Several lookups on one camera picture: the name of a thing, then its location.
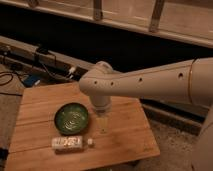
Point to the metal window frame rail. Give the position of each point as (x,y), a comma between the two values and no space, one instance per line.
(188,21)

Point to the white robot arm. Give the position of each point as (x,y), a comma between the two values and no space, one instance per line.
(188,81)

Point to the wooden table board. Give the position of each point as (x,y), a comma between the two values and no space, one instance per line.
(128,136)

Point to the black power adapter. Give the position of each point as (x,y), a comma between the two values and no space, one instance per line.
(42,50)

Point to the white labelled plastic bottle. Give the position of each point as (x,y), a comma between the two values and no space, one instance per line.
(70,143)

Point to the blue device on floor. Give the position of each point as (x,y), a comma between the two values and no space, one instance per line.
(31,80)

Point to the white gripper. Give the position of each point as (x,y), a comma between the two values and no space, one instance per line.
(101,105)

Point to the green ceramic bowl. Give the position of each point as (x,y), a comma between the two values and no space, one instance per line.
(71,118)

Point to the white plug connector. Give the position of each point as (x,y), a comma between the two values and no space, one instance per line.
(71,72)

